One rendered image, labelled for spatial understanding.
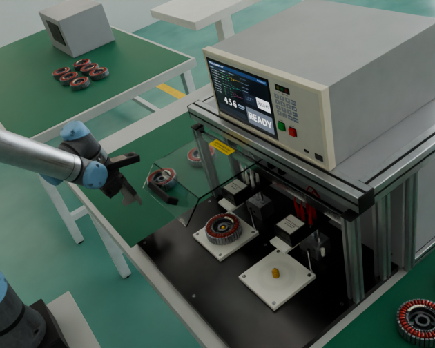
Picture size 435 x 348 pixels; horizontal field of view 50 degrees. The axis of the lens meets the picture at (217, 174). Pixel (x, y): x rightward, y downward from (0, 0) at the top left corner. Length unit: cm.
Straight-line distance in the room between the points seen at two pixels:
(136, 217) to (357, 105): 92
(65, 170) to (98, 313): 135
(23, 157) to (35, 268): 181
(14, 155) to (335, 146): 73
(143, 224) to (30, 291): 131
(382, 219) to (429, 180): 17
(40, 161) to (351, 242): 76
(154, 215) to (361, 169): 83
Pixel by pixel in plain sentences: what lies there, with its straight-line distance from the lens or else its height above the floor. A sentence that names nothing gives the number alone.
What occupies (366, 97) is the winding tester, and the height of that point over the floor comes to 124.
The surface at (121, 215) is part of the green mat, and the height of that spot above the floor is 75.
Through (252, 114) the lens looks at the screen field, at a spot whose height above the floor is 118.
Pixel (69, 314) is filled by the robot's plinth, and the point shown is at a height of 75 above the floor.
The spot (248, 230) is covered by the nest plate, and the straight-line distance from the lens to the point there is 146.
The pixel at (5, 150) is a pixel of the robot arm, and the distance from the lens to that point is 117.
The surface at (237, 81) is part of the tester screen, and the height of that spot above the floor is 126.
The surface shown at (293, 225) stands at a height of 92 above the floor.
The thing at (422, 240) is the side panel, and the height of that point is 80.
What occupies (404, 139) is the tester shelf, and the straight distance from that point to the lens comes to 117.
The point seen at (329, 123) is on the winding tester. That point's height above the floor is 124.
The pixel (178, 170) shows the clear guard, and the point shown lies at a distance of 128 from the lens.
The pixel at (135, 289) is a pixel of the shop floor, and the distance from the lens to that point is 252.
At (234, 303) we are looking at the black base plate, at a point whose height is 77.
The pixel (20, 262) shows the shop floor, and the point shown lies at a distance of 307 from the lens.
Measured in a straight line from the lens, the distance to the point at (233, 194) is 138.
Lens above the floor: 178
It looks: 36 degrees down
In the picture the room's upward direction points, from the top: 16 degrees counter-clockwise
